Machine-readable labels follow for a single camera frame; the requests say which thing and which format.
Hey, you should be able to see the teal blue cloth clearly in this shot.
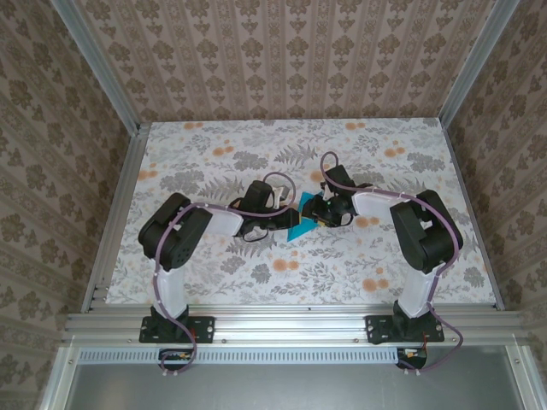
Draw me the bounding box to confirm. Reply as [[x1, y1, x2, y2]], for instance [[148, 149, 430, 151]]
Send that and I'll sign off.
[[285, 190, 321, 243]]

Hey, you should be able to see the floral printed table cover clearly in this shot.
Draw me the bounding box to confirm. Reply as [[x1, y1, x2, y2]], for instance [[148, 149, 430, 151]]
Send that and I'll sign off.
[[104, 119, 499, 307]]

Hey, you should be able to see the grey metal panel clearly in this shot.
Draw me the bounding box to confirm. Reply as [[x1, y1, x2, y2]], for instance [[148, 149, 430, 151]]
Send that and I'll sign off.
[[38, 345, 544, 410]]

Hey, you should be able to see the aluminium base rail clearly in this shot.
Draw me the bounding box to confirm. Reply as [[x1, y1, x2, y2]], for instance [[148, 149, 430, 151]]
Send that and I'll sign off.
[[62, 310, 529, 345]]

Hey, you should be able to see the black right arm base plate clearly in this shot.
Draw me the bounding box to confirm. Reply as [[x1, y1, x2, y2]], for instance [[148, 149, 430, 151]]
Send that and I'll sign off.
[[365, 314, 445, 345]]

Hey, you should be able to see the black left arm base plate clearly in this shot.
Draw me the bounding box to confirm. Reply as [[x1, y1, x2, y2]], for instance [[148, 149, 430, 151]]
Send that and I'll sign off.
[[138, 314, 215, 344]]

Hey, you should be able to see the slotted grey cable duct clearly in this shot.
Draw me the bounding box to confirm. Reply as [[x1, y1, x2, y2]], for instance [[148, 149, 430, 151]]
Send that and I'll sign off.
[[78, 346, 428, 366]]

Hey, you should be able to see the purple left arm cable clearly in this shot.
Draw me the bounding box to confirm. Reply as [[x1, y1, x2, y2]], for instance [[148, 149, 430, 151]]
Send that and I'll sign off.
[[152, 171, 298, 379]]

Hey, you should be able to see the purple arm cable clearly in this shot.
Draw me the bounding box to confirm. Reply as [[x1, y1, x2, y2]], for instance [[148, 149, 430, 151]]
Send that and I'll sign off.
[[320, 151, 466, 377], [152, 171, 298, 379]]

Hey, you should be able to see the aluminium side rail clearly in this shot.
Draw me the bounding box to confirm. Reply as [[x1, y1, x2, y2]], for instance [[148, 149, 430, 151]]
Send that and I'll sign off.
[[79, 122, 150, 313]]

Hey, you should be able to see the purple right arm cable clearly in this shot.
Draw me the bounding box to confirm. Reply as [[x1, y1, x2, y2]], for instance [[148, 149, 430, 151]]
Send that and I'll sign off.
[[320, 151, 466, 377]]

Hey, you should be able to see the aluminium frame post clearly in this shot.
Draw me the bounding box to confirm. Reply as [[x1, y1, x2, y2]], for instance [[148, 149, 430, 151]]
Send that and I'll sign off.
[[436, 0, 521, 126], [50, 0, 142, 133]]

